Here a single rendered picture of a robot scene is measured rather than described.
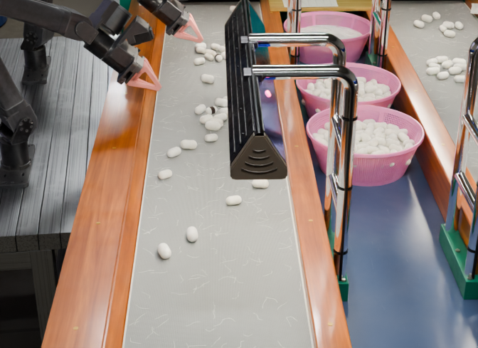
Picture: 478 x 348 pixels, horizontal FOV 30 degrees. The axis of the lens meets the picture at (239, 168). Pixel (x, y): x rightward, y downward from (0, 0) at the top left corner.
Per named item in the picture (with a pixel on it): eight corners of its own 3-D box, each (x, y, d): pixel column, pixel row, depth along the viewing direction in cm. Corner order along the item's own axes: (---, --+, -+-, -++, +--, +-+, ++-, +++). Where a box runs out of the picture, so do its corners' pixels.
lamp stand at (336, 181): (242, 303, 160) (243, 71, 139) (239, 243, 178) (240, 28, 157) (348, 302, 161) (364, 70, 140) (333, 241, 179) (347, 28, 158)
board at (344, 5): (270, 11, 279) (270, 8, 278) (267, -3, 292) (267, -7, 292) (375, 11, 280) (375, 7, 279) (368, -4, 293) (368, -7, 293)
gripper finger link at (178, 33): (210, 26, 246) (184, 4, 243) (210, 35, 240) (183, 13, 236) (194, 43, 248) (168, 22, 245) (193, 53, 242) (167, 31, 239)
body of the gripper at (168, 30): (187, 7, 243) (166, -10, 241) (186, 20, 235) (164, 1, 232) (172, 24, 246) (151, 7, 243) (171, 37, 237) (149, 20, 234)
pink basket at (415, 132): (310, 194, 195) (312, 156, 191) (299, 140, 219) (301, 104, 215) (431, 193, 196) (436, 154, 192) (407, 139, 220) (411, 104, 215)
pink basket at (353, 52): (331, 78, 254) (333, 46, 250) (264, 54, 271) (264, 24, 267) (388, 55, 271) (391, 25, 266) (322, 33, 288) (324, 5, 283)
